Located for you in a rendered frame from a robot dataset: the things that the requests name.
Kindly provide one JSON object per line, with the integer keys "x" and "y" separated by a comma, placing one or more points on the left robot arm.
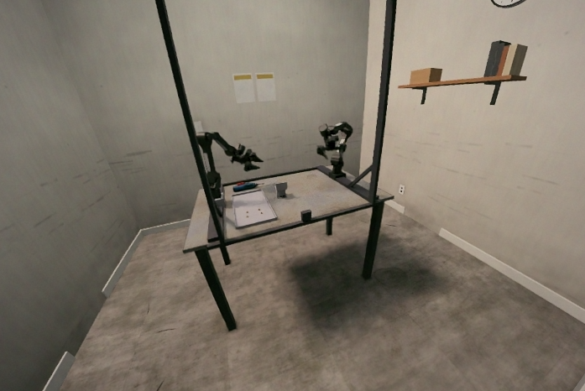
{"x": 205, "y": 142}

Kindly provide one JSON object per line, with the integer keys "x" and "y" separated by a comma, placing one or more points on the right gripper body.
{"x": 330, "y": 146}

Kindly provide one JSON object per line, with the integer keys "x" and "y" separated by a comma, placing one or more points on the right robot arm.
{"x": 327, "y": 131}

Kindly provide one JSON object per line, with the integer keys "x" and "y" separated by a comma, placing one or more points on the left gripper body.
{"x": 242, "y": 161}

